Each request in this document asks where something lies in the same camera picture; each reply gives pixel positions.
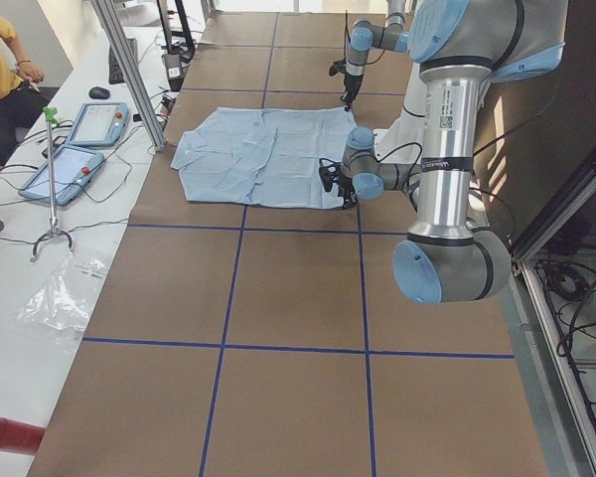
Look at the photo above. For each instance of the clear plastic bag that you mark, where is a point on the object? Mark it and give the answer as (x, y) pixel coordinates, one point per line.
(58, 313)

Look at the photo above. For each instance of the teach pendant tablet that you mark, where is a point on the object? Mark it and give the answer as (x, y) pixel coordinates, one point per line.
(74, 168)
(99, 124)

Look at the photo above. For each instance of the reacher grabber tool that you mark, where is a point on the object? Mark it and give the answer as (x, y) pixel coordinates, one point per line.
(54, 230)

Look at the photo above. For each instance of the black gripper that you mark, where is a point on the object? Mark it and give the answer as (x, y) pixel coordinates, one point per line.
(344, 187)
(351, 82)

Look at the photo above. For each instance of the black computer mouse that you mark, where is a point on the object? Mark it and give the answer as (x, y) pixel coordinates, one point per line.
(99, 92)

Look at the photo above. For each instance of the upper teach pendant tablet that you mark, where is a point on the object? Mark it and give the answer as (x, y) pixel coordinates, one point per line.
(99, 124)

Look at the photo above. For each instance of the light blue button-up shirt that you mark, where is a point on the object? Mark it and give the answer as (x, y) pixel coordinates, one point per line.
(267, 157)

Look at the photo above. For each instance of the grey aluminium frame post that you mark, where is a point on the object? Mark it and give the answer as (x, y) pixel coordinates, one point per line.
(115, 34)

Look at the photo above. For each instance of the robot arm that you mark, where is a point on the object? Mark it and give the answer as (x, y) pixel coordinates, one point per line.
(458, 48)
(365, 36)

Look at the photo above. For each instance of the red cylinder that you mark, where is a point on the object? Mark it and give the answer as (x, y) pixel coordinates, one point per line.
(20, 437)

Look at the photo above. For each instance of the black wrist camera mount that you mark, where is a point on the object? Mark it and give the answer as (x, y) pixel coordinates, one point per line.
(338, 67)
(328, 171)

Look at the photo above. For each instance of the lower teach pendant tablet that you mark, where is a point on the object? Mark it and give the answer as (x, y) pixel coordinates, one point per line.
(74, 168)

